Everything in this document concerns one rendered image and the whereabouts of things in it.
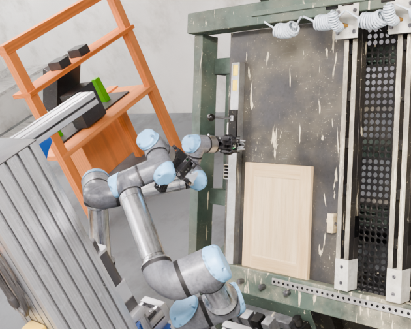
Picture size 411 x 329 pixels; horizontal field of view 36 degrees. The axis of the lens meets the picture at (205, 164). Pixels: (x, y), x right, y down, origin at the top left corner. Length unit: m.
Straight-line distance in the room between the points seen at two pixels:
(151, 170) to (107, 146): 4.91
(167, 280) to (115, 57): 6.39
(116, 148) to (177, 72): 1.17
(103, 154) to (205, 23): 4.02
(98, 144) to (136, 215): 4.91
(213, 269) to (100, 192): 0.76
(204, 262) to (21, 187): 0.60
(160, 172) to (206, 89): 1.18
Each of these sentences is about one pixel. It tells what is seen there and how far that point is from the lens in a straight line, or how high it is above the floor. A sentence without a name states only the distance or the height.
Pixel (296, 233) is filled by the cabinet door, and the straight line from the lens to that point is 2.79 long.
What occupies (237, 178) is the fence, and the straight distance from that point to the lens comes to 2.97.
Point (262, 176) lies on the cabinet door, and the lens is 2.89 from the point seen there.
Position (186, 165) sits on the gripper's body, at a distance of 2.26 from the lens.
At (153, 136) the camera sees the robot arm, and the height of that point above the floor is 1.85.
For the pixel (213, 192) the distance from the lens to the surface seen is 3.17.
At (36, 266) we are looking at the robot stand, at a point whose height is 1.69.
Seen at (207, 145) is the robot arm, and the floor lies 1.57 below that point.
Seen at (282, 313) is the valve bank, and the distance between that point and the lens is 2.89.
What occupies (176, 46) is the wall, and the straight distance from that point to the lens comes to 7.24.
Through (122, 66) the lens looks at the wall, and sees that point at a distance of 8.10.
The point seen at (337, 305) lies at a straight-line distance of 2.68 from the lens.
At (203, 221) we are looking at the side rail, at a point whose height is 1.03.
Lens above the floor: 2.59
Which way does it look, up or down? 25 degrees down
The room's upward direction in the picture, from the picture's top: 23 degrees counter-clockwise
